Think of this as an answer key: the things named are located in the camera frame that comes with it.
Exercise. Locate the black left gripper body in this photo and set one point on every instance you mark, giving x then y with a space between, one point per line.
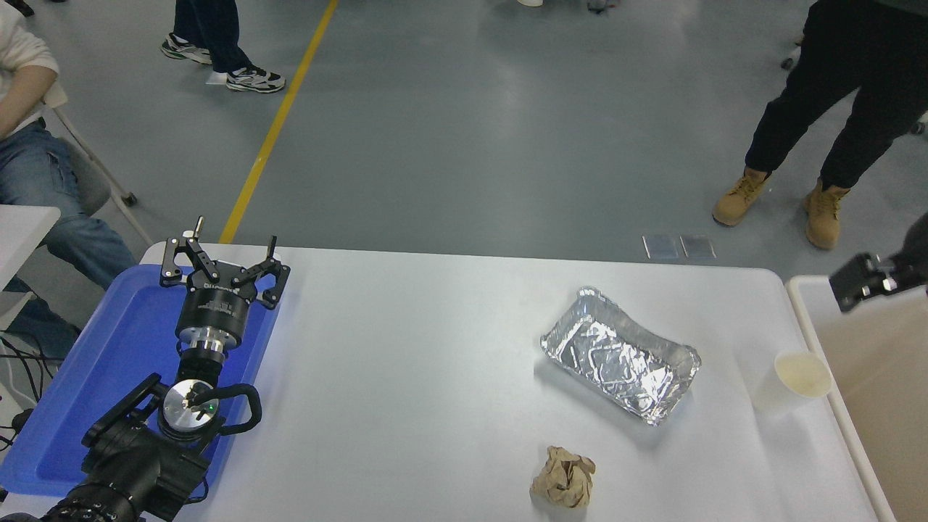
214 306

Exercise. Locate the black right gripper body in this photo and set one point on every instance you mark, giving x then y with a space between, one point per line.
917 243

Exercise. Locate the white paper cup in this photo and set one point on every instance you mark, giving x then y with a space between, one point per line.
797 377

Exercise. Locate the seated person's forearm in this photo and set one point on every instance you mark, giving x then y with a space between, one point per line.
25 98

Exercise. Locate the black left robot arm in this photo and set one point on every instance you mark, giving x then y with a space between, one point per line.
138 464

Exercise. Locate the blue plastic tray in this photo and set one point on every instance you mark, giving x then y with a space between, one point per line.
101 362

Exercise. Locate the large pale bin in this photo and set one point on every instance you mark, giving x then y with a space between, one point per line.
884 406

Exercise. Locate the grey white chair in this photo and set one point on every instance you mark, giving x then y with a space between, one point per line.
90 185

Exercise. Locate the metal floor plate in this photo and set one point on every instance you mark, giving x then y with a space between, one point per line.
697 247
660 247

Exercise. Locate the white side table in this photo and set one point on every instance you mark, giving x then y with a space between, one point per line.
25 228

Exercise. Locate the white paper scrap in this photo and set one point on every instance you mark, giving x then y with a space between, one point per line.
214 78

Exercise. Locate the seated person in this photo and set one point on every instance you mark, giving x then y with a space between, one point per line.
36 181

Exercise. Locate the office chair base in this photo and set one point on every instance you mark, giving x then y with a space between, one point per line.
789 62

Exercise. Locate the walking person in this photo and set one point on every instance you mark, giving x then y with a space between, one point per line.
217 29

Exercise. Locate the silver foil tray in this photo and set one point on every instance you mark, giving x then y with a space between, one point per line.
616 355

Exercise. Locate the crumpled tan paper ball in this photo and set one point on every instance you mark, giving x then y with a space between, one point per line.
564 477

